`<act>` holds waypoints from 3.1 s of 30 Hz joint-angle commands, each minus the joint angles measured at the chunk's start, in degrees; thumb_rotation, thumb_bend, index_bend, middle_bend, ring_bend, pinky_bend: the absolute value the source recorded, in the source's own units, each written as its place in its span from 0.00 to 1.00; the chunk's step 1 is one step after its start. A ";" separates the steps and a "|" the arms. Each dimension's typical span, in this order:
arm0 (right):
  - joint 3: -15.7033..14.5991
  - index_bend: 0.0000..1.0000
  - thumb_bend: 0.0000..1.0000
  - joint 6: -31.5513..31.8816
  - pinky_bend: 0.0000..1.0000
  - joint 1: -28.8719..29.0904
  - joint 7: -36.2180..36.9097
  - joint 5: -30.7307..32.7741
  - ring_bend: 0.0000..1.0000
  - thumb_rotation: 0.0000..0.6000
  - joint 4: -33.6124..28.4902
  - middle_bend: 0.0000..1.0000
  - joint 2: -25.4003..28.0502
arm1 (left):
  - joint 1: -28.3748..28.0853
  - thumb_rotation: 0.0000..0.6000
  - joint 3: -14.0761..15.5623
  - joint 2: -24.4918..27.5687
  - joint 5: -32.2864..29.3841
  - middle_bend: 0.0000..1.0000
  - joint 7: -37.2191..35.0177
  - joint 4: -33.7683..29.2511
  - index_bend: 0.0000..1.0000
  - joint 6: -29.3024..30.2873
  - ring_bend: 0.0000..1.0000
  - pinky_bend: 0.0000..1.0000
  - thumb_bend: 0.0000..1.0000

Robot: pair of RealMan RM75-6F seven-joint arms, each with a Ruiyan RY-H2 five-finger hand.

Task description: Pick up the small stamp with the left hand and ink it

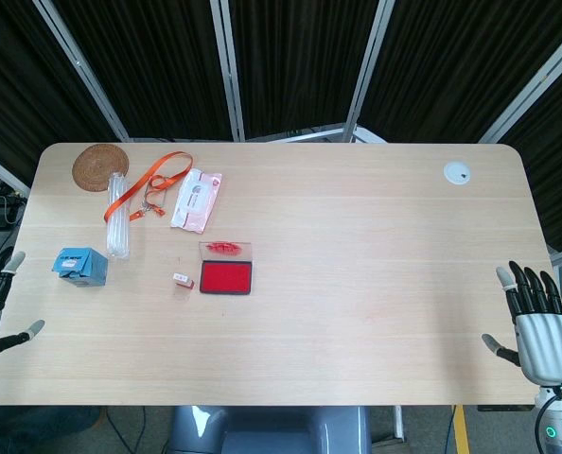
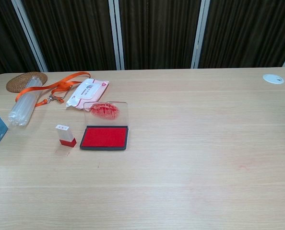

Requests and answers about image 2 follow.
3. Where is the white red-based stamp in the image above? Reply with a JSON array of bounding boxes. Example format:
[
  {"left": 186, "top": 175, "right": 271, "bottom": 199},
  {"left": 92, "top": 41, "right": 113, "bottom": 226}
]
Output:
[{"left": 54, "top": 124, "right": 77, "bottom": 148}]

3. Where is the pink white wet wipes pack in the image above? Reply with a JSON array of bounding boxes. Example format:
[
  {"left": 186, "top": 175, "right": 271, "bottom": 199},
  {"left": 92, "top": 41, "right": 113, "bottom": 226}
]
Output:
[{"left": 65, "top": 78, "right": 110, "bottom": 111}]

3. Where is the clear plastic tube bundle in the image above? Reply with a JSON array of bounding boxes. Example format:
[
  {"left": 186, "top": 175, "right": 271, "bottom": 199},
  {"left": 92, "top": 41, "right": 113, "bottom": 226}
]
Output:
[{"left": 8, "top": 74, "right": 43, "bottom": 130}]

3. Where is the orange lanyard with metal clip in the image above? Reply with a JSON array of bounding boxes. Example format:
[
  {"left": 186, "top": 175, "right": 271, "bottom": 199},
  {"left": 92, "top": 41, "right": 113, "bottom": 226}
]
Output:
[{"left": 15, "top": 71, "right": 91, "bottom": 107}]

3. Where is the white round cable grommet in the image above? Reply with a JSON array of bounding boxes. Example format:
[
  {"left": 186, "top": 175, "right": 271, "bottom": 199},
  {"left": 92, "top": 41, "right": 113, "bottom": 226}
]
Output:
[{"left": 262, "top": 74, "right": 285, "bottom": 84}]

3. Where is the red ink pad with clear lid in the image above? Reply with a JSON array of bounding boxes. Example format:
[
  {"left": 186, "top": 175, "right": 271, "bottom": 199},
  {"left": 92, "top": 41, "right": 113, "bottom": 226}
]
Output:
[{"left": 79, "top": 101, "right": 129, "bottom": 151}]

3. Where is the round woven rattan coaster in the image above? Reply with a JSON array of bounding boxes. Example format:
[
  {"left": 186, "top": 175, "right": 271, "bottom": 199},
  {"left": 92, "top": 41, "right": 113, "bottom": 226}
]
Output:
[{"left": 6, "top": 72, "right": 48, "bottom": 93}]

